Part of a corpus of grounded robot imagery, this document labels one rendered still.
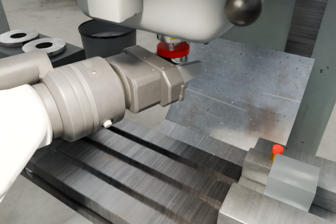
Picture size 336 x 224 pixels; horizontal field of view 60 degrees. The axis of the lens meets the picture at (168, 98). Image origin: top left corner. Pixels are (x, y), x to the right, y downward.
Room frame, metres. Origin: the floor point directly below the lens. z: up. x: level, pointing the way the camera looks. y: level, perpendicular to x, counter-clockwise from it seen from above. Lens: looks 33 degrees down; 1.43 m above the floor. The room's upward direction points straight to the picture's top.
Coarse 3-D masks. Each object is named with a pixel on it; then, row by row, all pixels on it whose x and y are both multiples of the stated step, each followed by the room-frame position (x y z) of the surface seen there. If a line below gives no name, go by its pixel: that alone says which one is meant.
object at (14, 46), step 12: (0, 36) 0.65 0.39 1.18; (12, 36) 0.66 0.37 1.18; (24, 36) 0.65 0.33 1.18; (36, 36) 0.65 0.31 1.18; (48, 36) 0.68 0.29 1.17; (0, 48) 0.61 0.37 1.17; (12, 48) 0.61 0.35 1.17; (24, 48) 0.58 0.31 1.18; (36, 48) 0.58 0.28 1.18; (48, 48) 0.58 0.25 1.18; (60, 48) 0.58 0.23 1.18; (72, 48) 0.61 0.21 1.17; (60, 60) 0.55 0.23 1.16; (72, 60) 0.58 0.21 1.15
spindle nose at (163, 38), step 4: (156, 36) 0.38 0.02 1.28; (160, 36) 0.37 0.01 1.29; (164, 36) 0.37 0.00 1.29; (160, 40) 0.37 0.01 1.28; (164, 40) 0.37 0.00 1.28; (168, 40) 0.37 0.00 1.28; (172, 40) 0.36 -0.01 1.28; (176, 40) 0.36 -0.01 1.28; (180, 40) 0.37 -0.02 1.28; (184, 40) 0.37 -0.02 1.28
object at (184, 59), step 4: (160, 56) 0.37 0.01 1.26; (184, 56) 0.37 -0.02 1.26; (188, 56) 0.38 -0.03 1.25; (168, 60) 0.37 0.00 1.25; (172, 60) 0.36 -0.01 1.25; (176, 60) 0.37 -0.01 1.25; (180, 60) 0.37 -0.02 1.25; (184, 60) 0.37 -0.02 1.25; (188, 60) 0.38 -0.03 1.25; (176, 64) 0.37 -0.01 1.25; (184, 84) 0.37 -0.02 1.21; (184, 88) 0.37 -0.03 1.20
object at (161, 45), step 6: (162, 42) 0.40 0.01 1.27; (186, 42) 0.40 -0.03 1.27; (156, 48) 0.39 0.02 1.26; (162, 48) 0.37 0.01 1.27; (168, 48) 0.37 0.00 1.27; (174, 48) 0.37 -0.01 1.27; (180, 48) 0.37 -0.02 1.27; (186, 48) 0.38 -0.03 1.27; (162, 54) 0.37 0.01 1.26; (168, 54) 0.37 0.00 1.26; (174, 54) 0.36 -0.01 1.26; (180, 54) 0.37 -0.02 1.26; (186, 54) 0.37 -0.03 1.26
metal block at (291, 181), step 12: (276, 156) 0.31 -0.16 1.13; (276, 168) 0.29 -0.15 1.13; (288, 168) 0.29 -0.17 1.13; (300, 168) 0.29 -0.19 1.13; (312, 168) 0.29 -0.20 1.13; (276, 180) 0.27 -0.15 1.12; (288, 180) 0.27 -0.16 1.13; (300, 180) 0.27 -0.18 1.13; (312, 180) 0.27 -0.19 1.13; (264, 192) 0.27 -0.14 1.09; (276, 192) 0.27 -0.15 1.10; (288, 192) 0.26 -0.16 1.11; (300, 192) 0.25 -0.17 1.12; (312, 192) 0.25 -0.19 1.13; (300, 204) 0.25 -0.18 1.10
